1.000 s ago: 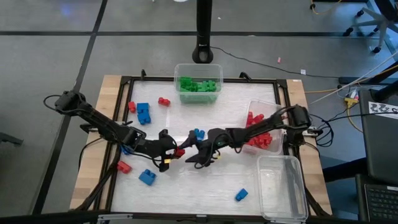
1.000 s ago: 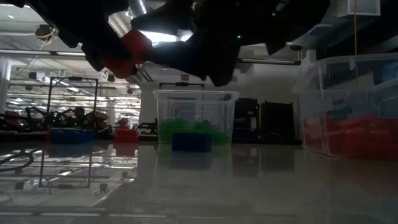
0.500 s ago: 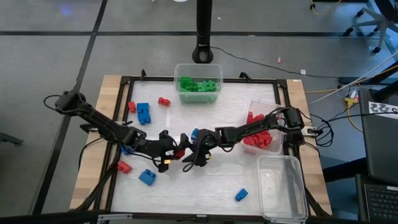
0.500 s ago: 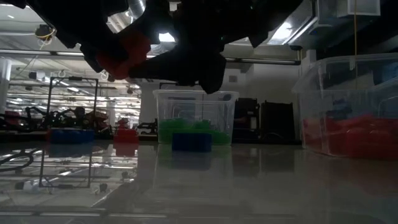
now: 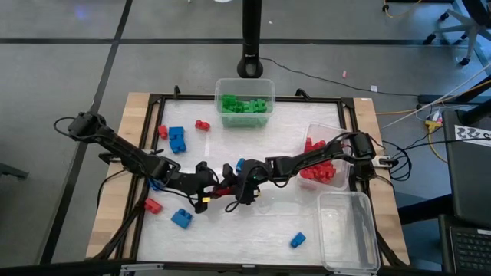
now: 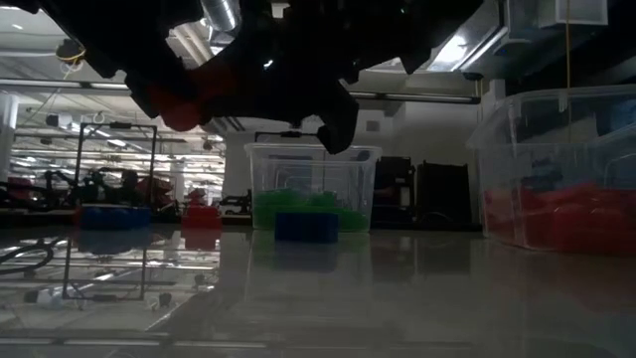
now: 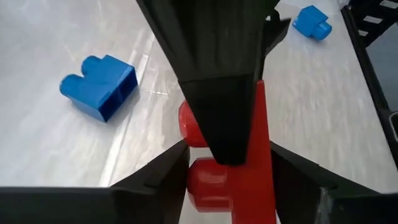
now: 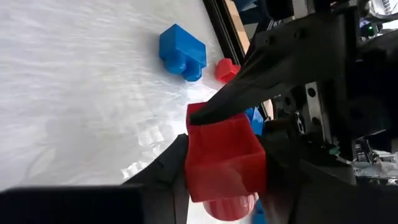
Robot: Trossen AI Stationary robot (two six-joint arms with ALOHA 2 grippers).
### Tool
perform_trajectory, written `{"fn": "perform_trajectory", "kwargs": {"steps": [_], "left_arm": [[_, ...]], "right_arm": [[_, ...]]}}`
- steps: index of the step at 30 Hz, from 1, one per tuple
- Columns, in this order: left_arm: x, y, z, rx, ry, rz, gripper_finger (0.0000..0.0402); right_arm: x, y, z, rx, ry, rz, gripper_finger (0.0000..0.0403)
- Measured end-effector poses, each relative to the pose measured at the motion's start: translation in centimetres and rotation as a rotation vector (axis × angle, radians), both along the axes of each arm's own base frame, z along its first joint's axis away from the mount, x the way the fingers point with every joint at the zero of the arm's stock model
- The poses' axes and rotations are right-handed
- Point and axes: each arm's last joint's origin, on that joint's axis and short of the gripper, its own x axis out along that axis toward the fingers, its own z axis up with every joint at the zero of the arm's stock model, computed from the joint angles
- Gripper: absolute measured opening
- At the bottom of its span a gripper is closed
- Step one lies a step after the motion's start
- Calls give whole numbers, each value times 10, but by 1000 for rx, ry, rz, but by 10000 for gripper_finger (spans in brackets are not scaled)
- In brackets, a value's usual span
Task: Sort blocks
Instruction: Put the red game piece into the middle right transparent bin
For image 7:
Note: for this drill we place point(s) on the black metal table frame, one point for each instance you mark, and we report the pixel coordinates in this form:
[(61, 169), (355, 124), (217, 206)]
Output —
[(362, 62)]

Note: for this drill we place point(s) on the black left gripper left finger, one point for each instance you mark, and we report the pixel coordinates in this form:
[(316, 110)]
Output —
[(109, 205)]

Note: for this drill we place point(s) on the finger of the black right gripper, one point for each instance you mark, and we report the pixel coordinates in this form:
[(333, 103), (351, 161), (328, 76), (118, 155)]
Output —
[(217, 62), (276, 29)]

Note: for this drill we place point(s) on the red plastic building block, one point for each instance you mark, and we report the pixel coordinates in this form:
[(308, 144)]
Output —
[(256, 180)]

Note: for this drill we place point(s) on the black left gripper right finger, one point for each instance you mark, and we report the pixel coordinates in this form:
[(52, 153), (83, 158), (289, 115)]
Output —
[(326, 205)]

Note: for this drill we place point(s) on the blue plastic building block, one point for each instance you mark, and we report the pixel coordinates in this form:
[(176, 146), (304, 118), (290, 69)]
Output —
[(312, 21), (99, 87)]

